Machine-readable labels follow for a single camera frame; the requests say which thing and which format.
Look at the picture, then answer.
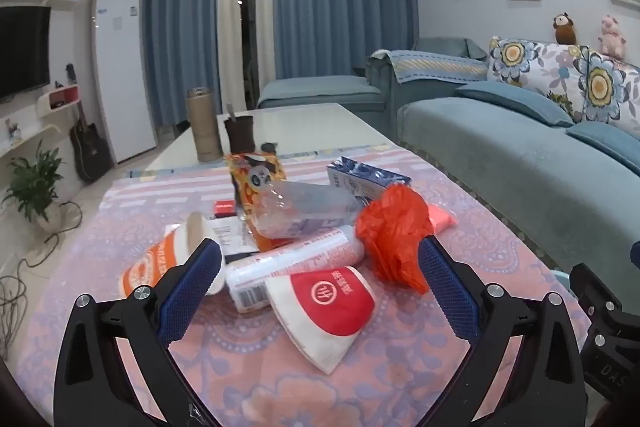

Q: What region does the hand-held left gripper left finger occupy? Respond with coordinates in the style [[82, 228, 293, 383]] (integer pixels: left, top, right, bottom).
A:
[[53, 237, 226, 427]]

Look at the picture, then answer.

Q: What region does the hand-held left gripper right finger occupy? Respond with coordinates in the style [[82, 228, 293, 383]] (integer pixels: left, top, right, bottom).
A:
[[417, 234, 588, 427]]

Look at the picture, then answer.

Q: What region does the light blue plastic basket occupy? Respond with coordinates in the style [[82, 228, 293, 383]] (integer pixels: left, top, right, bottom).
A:
[[547, 268, 581, 308]]

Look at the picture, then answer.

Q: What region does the orange white paper cup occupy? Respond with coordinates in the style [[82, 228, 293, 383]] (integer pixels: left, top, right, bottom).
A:
[[119, 213, 227, 303]]

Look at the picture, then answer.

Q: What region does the pink packet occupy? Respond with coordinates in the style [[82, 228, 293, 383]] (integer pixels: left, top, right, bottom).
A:
[[427, 202, 458, 235]]

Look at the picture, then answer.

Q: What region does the red plastic bag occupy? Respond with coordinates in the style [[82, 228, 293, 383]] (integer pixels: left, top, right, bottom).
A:
[[354, 184, 435, 295]]

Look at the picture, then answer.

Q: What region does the white plastic tube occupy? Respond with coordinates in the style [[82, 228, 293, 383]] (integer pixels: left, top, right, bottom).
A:
[[225, 227, 365, 313]]

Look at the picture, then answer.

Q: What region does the red white paper cup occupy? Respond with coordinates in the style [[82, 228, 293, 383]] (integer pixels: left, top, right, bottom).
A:
[[264, 266, 377, 375]]

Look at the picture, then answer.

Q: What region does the orange snack packet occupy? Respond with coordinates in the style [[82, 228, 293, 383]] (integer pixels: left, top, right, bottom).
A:
[[223, 152, 288, 253]]

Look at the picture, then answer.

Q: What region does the clear plastic bottle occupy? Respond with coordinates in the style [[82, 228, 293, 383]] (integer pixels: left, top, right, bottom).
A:
[[248, 179, 373, 239]]

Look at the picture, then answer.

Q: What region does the blue white milk carton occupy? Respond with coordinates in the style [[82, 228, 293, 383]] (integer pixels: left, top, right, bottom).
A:
[[327, 156, 412, 208]]

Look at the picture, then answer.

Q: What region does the white black packet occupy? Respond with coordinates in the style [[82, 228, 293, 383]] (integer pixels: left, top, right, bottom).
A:
[[206, 217, 261, 265]]

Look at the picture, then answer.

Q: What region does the pink floral tablecloth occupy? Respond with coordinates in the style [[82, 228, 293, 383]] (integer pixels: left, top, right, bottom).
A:
[[15, 142, 593, 427]]

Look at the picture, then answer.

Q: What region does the blue pillow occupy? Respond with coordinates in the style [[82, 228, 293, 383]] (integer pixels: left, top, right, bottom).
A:
[[565, 122, 640, 168], [456, 81, 575, 128]]

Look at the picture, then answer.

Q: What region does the pale green sofa cover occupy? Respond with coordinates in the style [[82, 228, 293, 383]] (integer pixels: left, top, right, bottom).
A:
[[397, 97, 640, 278]]

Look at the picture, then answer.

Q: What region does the dark brown cup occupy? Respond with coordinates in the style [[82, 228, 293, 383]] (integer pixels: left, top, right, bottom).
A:
[[223, 116, 257, 155]]

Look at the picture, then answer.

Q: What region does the brown thermos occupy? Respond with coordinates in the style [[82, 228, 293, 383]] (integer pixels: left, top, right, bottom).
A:
[[186, 87, 224, 162]]

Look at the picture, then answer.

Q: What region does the floral cushion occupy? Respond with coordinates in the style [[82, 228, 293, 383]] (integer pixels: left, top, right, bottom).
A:
[[487, 37, 591, 122], [575, 49, 640, 138]]

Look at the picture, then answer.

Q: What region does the black acoustic guitar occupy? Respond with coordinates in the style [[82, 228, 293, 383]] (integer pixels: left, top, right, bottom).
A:
[[65, 63, 113, 184]]

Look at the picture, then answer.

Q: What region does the green potted plant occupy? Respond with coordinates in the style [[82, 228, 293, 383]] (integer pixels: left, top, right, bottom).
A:
[[1, 142, 66, 233]]

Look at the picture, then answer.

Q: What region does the white coffee table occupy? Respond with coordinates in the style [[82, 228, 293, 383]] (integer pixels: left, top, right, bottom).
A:
[[145, 103, 401, 172]]

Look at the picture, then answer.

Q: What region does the white curved shelf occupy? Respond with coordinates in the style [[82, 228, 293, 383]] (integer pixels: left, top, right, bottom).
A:
[[0, 122, 56, 168]]

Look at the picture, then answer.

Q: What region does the pink pig plush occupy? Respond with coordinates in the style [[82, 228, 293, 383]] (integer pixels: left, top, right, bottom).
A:
[[598, 14, 628, 60]]

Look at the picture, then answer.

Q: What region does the striped armrest towel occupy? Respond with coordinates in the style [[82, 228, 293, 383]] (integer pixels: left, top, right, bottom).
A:
[[387, 49, 490, 84]]

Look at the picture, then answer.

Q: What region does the white refrigerator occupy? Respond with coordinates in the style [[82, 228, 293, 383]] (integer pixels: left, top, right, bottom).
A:
[[91, 0, 158, 165]]

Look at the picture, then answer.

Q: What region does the blue grey sofa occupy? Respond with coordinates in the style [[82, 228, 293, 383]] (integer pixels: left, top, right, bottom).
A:
[[256, 36, 640, 288]]

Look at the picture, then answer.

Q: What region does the brown monkey plush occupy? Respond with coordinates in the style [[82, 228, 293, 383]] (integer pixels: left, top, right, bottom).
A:
[[552, 12, 578, 45]]

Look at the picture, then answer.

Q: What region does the white curtain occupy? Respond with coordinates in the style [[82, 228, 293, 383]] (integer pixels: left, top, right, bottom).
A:
[[216, 0, 277, 108]]

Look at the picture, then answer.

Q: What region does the black television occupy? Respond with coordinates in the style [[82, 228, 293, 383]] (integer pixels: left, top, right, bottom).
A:
[[0, 5, 52, 102]]

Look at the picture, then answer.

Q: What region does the black cable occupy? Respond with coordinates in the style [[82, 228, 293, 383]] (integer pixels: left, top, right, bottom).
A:
[[15, 201, 83, 270]]

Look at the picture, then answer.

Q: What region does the cable bundle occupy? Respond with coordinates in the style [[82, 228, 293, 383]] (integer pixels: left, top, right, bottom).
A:
[[0, 274, 28, 360]]

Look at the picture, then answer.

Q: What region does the red white wall shelf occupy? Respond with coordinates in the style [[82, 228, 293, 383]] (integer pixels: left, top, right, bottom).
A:
[[37, 84, 81, 115]]

